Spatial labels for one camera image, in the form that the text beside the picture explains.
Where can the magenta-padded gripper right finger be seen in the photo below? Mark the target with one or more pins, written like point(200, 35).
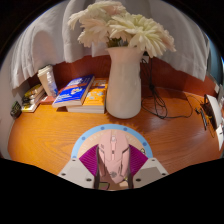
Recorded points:
point(150, 171)

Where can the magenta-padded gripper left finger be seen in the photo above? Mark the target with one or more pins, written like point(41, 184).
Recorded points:
point(75, 171)

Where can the pale pink computer mouse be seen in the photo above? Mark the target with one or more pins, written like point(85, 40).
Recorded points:
point(113, 156)

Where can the round cartoon print mouse pad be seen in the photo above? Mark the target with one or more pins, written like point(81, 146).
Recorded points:
point(87, 140)

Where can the dark pen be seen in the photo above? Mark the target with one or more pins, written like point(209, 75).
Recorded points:
point(203, 120)

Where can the orange book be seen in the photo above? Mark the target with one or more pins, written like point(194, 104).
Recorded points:
point(96, 98)

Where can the dark red book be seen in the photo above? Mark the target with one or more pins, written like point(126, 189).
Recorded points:
point(47, 100)

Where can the yellow and white book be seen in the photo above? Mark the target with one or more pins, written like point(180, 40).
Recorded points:
point(30, 107)

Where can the white paper sheet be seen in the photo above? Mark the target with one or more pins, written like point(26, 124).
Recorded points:
point(220, 136)

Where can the blue book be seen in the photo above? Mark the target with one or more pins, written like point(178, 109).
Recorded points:
point(74, 90)

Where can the black book with white edge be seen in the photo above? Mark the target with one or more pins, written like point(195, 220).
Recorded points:
point(32, 101)

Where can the dark green mug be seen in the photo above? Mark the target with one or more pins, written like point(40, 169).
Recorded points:
point(16, 110)

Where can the thin black book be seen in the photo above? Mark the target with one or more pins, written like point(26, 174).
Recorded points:
point(33, 97)

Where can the white tilted device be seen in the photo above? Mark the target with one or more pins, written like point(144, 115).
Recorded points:
point(215, 111)

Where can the white ceramic vase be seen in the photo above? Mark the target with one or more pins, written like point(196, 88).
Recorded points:
point(124, 86)

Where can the window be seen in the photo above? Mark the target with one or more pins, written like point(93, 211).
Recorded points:
point(215, 63)

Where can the white curtain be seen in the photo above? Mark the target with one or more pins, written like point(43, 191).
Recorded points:
point(43, 43)

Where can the white artificial flower bunch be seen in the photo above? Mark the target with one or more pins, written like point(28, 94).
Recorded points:
point(133, 28)

